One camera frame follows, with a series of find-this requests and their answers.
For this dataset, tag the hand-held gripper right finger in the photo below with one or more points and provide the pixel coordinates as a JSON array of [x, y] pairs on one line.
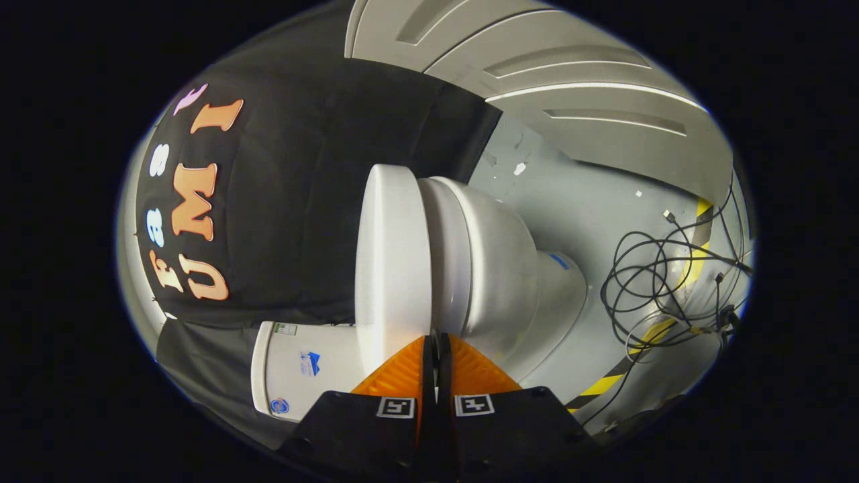
[[510, 429]]

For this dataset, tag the white toilet seat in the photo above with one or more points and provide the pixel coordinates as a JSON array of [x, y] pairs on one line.
[[446, 255]]

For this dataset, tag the black backdrop cloth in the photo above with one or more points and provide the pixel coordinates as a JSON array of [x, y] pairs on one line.
[[302, 201]]

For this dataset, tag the yellow black hazard tape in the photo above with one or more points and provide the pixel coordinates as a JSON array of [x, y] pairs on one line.
[[696, 261]]

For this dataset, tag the white toilet with tank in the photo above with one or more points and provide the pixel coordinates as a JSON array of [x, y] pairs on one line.
[[503, 268]]

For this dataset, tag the white toilet lid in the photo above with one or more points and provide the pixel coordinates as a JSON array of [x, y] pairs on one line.
[[392, 268]]

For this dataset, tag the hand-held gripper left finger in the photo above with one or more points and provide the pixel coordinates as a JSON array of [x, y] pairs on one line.
[[362, 429]]

